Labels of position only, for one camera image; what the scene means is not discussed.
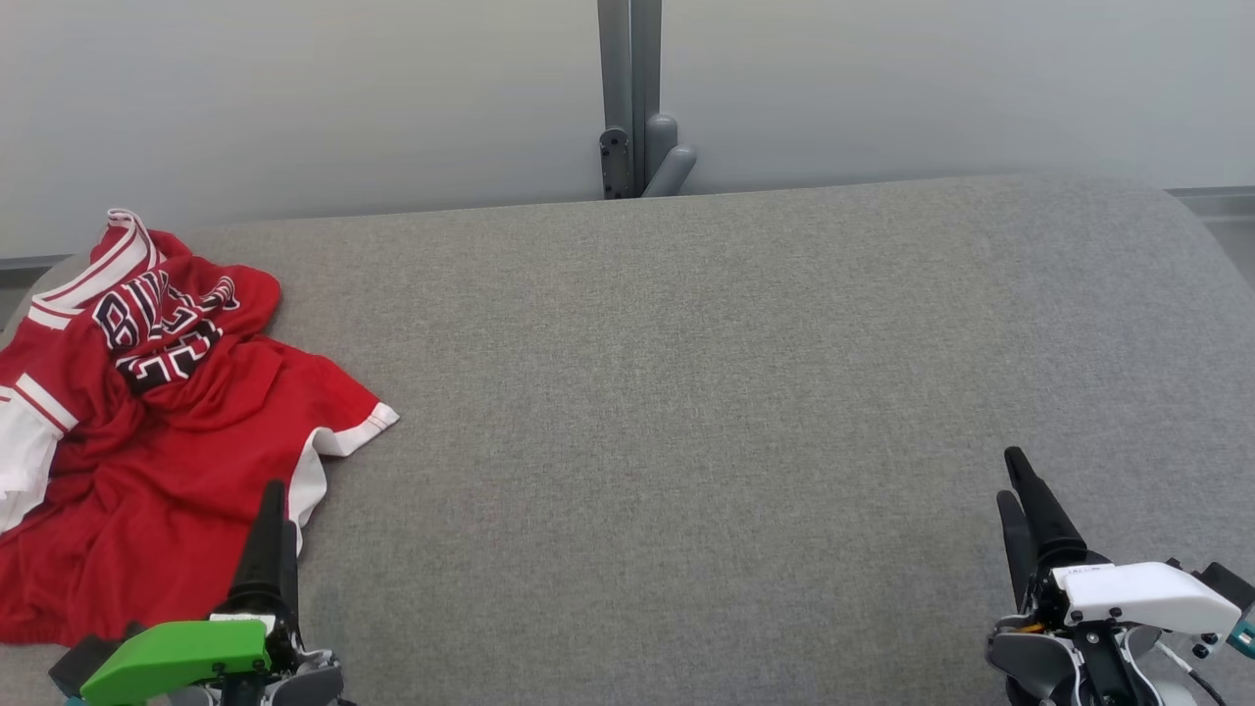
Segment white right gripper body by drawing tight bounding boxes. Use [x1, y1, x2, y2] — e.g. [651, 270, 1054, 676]
[1029, 559, 1242, 633]

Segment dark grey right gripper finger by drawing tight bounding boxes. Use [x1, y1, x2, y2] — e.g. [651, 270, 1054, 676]
[997, 490, 1041, 611]
[1004, 446, 1090, 571]

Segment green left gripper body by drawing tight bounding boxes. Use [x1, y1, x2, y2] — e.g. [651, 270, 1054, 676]
[80, 613, 307, 706]

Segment red shorts with white stripe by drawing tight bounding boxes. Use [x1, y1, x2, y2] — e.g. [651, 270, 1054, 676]
[0, 338, 401, 648]

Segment red basketball jersey number 23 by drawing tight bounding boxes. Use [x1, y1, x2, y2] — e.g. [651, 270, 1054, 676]
[0, 208, 285, 535]

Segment grey fabric sofa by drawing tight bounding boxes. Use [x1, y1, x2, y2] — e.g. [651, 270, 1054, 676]
[0, 175, 1255, 706]

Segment black right cable teal plug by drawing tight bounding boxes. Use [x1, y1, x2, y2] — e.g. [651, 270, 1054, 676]
[1155, 623, 1255, 706]

